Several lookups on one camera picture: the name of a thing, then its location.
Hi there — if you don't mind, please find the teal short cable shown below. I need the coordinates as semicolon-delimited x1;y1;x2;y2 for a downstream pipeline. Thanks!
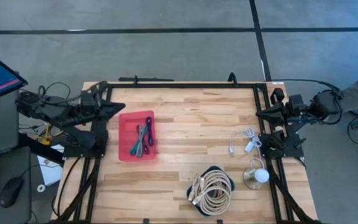
129;126;145;156

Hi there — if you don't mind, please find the purple short cable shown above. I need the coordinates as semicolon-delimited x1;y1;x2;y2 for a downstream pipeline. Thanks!
144;116;155;147

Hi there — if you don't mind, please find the yellow clamp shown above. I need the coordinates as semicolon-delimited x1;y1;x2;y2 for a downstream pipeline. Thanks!
37;123;64;146

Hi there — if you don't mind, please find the teal plastic bin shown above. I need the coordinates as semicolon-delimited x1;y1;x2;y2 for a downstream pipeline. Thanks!
185;164;236;217

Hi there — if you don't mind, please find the red plastic tray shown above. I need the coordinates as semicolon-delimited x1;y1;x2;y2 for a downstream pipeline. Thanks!
118;110;158;162

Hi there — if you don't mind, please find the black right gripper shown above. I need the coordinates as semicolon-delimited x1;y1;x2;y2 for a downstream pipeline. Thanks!
256;88;307;125

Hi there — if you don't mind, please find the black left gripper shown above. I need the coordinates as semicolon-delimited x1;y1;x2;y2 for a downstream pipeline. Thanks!
78;88;126;121

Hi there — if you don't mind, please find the white paper sheet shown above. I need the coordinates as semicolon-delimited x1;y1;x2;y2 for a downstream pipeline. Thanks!
37;144;64;187

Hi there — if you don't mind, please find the white cable with adapter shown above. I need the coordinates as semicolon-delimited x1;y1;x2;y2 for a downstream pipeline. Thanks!
228;126;265;170

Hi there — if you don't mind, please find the white globe lamp gold base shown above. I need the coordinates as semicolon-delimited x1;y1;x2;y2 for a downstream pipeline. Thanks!
243;167;270;190

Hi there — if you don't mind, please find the grey short cable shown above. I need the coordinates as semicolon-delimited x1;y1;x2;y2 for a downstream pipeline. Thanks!
135;124;147;158

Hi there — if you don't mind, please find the black computer mouse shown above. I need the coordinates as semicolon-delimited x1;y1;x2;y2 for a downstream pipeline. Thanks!
0;177;24;208

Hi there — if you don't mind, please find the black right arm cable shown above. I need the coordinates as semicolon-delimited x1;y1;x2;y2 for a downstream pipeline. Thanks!
270;78;344;125

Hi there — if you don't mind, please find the black aluminium table frame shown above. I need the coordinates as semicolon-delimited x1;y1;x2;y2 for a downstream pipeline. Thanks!
51;72;319;224

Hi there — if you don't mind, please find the maroon short cable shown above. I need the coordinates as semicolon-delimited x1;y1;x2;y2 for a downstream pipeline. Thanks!
142;136;151;156

